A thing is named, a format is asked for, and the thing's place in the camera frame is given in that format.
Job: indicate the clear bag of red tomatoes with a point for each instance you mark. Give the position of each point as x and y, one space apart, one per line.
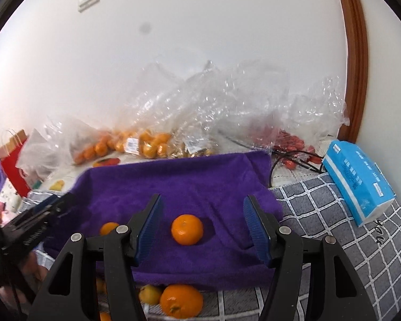
290 142

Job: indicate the small yellow fruit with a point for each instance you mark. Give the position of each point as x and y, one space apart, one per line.
56 184

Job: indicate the crumpled clear plastic bag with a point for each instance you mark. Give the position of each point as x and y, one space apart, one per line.
204 107

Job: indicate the red paper bag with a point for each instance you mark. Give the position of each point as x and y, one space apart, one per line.
13 170

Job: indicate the white plastic bag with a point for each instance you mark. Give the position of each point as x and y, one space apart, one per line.
36 157

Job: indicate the brown wooden door frame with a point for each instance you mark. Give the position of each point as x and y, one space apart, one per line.
356 57

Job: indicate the white patterned bag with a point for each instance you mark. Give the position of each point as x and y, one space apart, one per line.
8 194

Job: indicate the blue tissue pack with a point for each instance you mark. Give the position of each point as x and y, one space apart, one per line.
354 177

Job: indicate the purple towel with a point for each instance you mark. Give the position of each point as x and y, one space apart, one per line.
204 187

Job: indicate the grey checked blanket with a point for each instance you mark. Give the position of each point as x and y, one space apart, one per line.
320 214

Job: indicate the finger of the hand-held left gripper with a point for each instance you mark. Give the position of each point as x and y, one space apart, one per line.
58 209
43 203

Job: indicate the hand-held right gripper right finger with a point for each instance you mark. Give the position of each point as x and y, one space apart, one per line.
258 230

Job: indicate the clear bag of brown fruit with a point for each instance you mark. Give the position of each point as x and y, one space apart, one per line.
193 152

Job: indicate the labelled clear bag of mandarins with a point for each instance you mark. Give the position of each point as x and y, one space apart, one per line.
150 147

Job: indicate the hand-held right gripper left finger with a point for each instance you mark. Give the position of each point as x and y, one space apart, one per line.
148 227

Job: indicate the red orange fruit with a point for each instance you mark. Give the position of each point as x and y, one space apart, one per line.
105 163

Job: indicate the person's left hand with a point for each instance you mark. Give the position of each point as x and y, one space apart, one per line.
36 267

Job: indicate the orange mandarin with green stem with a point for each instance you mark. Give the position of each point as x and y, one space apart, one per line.
182 302

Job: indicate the pink packet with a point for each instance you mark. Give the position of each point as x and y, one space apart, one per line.
3 210

